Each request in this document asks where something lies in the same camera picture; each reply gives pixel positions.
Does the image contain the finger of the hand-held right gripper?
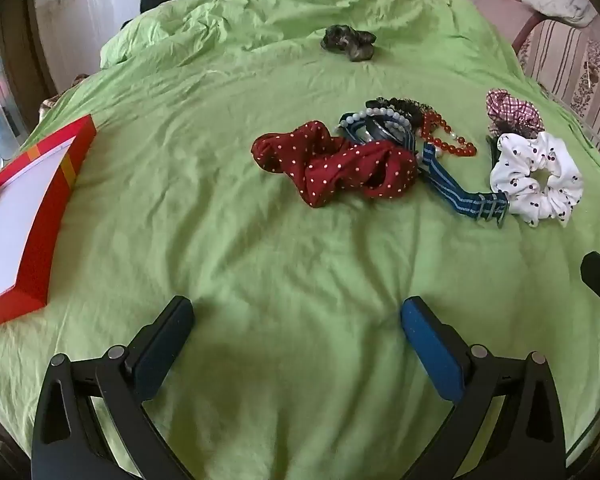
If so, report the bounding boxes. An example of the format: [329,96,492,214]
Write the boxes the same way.
[580,251,600,331]

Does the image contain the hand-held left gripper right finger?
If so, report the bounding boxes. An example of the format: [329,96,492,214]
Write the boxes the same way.
[400,296,567,480]

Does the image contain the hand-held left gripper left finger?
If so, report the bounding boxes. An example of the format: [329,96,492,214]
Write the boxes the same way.
[31,296,196,480]

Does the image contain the white cherry print scrunchie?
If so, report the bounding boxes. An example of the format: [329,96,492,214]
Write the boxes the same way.
[489,131,585,227]

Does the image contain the blue striped watch strap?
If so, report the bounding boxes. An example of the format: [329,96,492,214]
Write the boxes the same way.
[339,111,510,228]

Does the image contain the red gift box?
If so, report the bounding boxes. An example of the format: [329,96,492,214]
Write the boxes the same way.
[0,114,98,332]

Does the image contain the orange bead bracelet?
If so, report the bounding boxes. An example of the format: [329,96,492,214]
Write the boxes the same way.
[420,112,478,158]

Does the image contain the red plaid scrunchie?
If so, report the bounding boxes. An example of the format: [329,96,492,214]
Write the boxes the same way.
[485,88,545,138]

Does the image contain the red polka dot scrunchie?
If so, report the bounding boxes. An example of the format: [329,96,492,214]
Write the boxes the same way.
[251,120,420,209]

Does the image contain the pale bead bracelet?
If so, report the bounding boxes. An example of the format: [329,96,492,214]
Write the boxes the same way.
[339,106,413,136]

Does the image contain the green bed sheet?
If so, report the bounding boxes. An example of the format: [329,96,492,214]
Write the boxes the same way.
[0,0,600,480]

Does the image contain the striped sofa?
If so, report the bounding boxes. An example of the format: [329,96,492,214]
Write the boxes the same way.
[490,0,600,171]

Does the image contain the leopard print scrunchie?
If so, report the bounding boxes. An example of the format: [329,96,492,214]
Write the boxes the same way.
[365,96,433,126]

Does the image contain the brown patterned cloth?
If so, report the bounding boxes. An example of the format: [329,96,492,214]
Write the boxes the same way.
[39,74,90,113]

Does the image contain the dark green scrunchie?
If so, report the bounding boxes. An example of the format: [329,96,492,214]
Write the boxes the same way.
[321,25,377,63]

